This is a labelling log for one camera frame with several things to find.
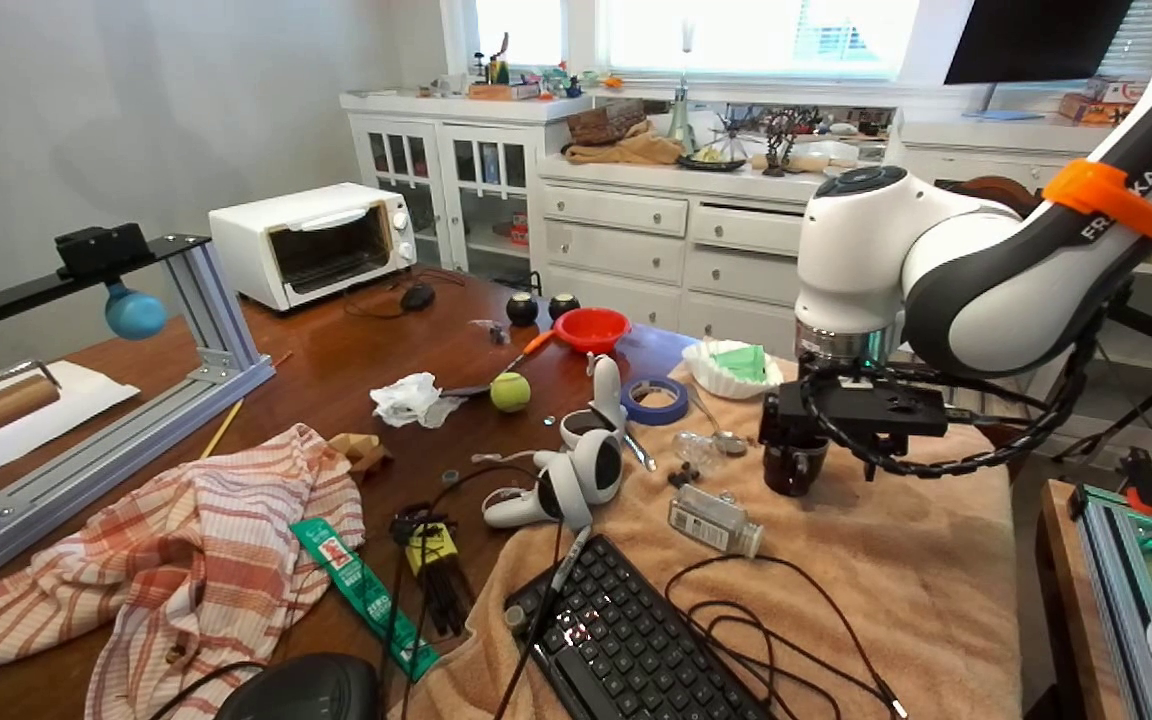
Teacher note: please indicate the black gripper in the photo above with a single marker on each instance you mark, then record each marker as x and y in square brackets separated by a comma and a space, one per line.
[808, 412]

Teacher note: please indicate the brown ceramic mug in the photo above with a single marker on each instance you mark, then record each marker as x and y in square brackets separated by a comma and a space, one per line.
[794, 463]

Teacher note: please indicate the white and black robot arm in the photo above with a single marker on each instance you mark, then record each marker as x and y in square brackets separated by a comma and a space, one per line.
[911, 291]

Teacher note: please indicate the metal spoon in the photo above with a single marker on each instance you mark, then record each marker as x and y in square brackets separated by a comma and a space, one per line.
[721, 437]

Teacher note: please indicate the white coffee filter bowl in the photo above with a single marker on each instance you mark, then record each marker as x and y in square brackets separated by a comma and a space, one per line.
[734, 369]

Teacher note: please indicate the tan towel table cover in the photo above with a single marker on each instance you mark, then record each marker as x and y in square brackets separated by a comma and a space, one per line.
[913, 578]

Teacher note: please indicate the small glass bottle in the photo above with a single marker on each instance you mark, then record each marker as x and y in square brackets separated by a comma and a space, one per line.
[714, 520]

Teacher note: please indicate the small black clip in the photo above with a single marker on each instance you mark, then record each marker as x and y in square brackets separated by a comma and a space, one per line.
[687, 475]

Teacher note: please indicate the white VR controller rear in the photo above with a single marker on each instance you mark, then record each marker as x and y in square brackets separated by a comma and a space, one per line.
[600, 407]

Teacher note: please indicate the white vr controller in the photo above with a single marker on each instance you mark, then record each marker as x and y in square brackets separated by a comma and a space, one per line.
[571, 487]
[600, 407]

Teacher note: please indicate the white cabinet dresser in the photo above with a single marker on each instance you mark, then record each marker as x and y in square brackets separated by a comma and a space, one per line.
[706, 255]

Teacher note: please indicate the red plastic bowl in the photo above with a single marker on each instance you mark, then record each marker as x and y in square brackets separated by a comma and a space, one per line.
[588, 328]

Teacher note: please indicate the white VR controller front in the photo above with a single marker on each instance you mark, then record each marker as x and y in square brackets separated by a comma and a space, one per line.
[571, 487]

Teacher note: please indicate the black keyboard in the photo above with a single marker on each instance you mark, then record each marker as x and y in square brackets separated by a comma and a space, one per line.
[618, 648]

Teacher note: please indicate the yellow-green tennis ball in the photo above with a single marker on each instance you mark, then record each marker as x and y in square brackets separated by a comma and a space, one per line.
[508, 394]

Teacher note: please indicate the black round object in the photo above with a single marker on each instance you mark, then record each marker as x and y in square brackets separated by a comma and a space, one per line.
[523, 311]

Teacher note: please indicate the wooden dining table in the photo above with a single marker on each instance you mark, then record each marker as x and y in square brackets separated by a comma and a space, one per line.
[325, 367]

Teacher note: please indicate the crumpled white tissue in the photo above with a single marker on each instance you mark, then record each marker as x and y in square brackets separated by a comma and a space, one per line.
[412, 401]

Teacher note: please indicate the black yellow tool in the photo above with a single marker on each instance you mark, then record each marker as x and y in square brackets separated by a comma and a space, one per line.
[433, 562]

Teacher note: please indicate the black computer mouse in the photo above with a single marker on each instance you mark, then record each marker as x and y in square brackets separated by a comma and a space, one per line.
[419, 298]

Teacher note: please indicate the green package strip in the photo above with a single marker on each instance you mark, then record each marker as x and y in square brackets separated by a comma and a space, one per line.
[365, 593]

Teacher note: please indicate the white toaster oven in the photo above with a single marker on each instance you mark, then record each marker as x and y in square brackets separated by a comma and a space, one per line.
[305, 244]

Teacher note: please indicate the black round pad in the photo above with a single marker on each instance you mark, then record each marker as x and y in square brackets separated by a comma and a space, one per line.
[322, 686]

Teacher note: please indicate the yellow pencil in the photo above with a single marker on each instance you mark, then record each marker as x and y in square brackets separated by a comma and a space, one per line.
[221, 430]

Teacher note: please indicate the red striped cloth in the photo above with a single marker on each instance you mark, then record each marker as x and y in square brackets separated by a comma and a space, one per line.
[189, 575]

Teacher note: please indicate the blue bulb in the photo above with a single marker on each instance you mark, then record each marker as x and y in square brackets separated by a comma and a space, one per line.
[134, 312]

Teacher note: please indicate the white paper sheet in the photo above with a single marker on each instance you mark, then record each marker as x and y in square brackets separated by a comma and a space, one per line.
[81, 399]

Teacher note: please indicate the robot base aluminium frame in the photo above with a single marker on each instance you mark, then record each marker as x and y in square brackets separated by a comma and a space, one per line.
[1095, 551]

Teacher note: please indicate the orange handled screwdriver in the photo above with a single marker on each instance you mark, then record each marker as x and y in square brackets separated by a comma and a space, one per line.
[527, 354]

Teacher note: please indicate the aluminium frame stand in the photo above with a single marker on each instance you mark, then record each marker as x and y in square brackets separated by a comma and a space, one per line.
[72, 430]

